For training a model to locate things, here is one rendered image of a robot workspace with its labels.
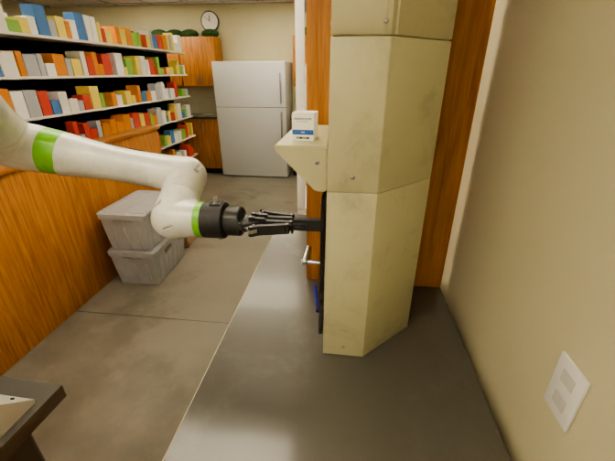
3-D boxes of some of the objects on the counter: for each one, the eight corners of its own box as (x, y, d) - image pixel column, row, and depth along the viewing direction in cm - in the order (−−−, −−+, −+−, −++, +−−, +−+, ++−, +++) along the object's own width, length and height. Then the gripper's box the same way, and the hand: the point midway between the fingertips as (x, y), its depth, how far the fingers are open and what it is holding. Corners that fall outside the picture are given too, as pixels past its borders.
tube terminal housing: (400, 292, 121) (433, 47, 89) (415, 361, 92) (473, 34, 60) (329, 287, 124) (337, 48, 92) (322, 353, 95) (330, 36, 62)
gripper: (217, 216, 79) (319, 221, 76) (234, 198, 91) (324, 201, 88) (220, 245, 82) (318, 251, 80) (236, 223, 94) (323, 228, 91)
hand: (307, 224), depth 84 cm, fingers closed
